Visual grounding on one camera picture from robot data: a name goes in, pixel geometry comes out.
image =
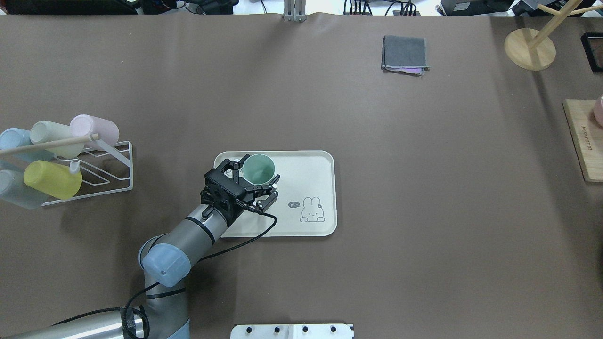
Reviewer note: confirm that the wooden cutting board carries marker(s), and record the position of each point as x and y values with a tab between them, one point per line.
587	137

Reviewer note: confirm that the grey folded cloth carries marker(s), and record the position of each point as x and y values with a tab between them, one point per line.
405	55

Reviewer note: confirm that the pink bowl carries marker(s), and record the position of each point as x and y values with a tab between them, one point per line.
598	111

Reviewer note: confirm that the aluminium frame post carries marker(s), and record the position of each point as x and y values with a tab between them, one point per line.
294	11

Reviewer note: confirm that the green cup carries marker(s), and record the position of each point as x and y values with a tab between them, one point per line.
258	169

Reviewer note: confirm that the wooden stand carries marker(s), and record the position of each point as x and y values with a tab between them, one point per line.
532	49

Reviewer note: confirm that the blue cup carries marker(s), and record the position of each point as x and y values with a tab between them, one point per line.
15	137

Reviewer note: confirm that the grey cup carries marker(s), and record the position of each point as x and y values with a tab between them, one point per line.
14	190

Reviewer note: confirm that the yellow cup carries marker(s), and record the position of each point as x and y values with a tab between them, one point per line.
53	179

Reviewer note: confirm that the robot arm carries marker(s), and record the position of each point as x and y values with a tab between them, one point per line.
159	310

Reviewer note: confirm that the pink cup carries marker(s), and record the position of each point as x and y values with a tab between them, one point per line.
85	124

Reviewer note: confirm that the cream cup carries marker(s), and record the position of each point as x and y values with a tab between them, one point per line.
47	131

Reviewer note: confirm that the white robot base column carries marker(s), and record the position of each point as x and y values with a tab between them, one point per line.
293	331

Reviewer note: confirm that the white wire cup rack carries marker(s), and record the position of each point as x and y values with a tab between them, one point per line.
105	169

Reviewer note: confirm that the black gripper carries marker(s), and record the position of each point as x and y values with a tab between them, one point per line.
231	215

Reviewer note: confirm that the dark brown tray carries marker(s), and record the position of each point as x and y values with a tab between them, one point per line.
593	47

